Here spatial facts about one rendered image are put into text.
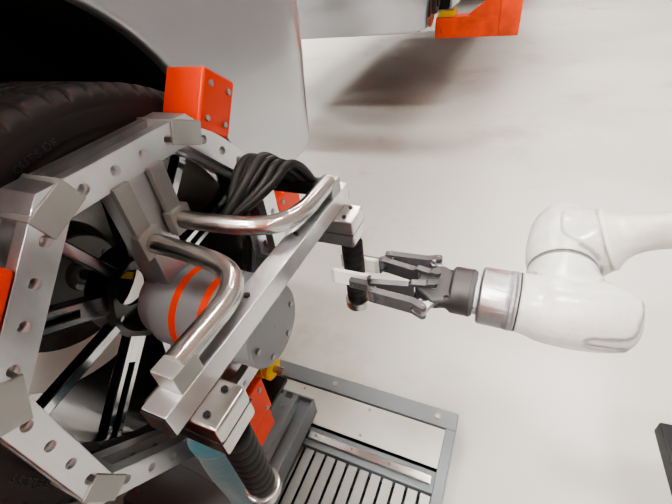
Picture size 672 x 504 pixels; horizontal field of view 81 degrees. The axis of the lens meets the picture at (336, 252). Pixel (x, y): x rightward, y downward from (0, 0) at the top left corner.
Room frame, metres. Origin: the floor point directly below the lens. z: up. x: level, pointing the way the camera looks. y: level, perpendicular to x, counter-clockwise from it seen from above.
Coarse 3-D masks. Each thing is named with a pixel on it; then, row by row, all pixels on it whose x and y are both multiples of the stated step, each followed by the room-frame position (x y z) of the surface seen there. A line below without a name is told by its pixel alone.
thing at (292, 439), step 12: (288, 396) 0.70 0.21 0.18; (300, 396) 0.71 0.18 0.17; (300, 408) 0.68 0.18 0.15; (312, 408) 0.67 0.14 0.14; (300, 420) 0.64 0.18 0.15; (312, 420) 0.66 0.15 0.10; (288, 432) 0.61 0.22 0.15; (300, 432) 0.60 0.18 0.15; (288, 444) 0.57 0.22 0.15; (300, 444) 0.59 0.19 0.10; (276, 456) 0.54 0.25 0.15; (288, 456) 0.53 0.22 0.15; (276, 468) 0.51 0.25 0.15; (288, 468) 0.52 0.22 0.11
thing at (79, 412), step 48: (192, 192) 0.75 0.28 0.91; (192, 240) 0.63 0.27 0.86; (240, 240) 0.71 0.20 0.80; (96, 288) 0.47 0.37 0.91; (96, 336) 0.43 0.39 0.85; (144, 336) 0.47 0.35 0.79; (96, 384) 0.50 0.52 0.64; (144, 384) 0.49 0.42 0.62; (96, 432) 0.35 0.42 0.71; (144, 432) 0.37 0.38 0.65
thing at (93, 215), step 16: (96, 208) 0.71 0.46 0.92; (80, 224) 0.67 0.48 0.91; (96, 224) 0.69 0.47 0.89; (80, 240) 0.62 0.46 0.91; (96, 240) 0.64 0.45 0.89; (112, 240) 0.71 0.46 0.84; (96, 256) 0.62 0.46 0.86; (64, 272) 0.57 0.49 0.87; (64, 288) 0.56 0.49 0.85; (128, 288) 0.68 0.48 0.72; (48, 320) 0.54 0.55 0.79; (48, 336) 0.53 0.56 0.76; (64, 336) 0.55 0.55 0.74; (80, 336) 0.57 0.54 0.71
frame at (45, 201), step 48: (96, 144) 0.48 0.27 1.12; (144, 144) 0.49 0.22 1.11; (192, 144) 0.55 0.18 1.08; (0, 192) 0.39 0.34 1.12; (48, 192) 0.37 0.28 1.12; (96, 192) 0.41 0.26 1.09; (0, 240) 0.35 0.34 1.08; (48, 240) 0.36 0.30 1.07; (48, 288) 0.33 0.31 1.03; (0, 336) 0.27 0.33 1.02; (0, 384) 0.25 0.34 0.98; (240, 384) 0.47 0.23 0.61; (0, 432) 0.22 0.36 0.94; (48, 432) 0.25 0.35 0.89; (96, 480) 0.24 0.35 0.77; (144, 480) 0.28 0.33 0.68
